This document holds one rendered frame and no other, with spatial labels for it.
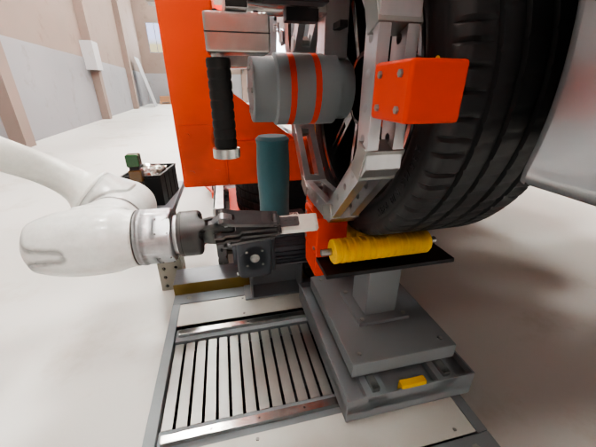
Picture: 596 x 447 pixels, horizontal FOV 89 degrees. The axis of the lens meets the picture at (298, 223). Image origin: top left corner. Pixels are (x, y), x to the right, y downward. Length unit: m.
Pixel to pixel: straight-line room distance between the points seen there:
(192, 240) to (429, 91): 0.38
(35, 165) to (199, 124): 0.58
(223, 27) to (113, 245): 0.34
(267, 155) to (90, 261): 0.47
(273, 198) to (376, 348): 0.49
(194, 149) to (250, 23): 0.70
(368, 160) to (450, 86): 0.15
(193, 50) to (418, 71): 0.84
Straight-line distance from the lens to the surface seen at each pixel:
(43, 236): 0.54
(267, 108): 0.64
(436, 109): 0.41
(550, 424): 1.23
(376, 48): 0.47
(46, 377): 1.36
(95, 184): 0.66
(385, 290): 0.93
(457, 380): 0.99
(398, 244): 0.74
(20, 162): 0.68
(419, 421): 0.97
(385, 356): 0.87
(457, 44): 0.48
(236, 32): 0.50
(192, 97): 1.12
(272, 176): 0.80
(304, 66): 0.66
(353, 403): 0.86
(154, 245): 0.50
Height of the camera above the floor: 0.85
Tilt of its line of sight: 24 degrees down
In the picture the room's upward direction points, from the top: straight up
